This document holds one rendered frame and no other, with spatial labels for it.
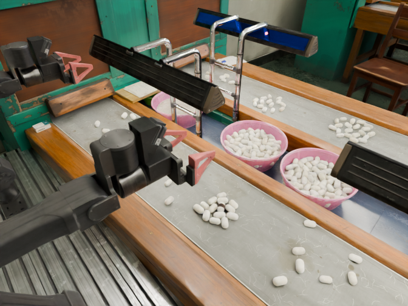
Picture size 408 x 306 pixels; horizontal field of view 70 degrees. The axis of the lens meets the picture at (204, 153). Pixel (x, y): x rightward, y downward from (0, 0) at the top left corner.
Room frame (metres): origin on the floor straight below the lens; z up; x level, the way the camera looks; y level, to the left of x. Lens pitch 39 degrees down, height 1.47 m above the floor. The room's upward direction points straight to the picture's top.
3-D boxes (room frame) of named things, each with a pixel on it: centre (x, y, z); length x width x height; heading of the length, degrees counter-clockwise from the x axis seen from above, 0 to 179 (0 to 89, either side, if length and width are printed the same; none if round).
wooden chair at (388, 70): (2.33, -1.56, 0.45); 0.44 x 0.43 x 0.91; 36
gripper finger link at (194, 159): (0.46, 0.02, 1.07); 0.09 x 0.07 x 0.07; 131
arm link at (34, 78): (0.85, 0.54, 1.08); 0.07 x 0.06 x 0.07; 131
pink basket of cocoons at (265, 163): (0.94, -0.20, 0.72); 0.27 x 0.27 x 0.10
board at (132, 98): (1.40, 0.28, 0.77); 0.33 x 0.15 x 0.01; 136
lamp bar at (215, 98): (0.93, 0.19, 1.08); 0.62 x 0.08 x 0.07; 46
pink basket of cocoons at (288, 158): (0.75, -0.40, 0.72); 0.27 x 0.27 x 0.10
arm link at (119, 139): (0.38, 0.17, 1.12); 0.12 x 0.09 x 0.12; 131
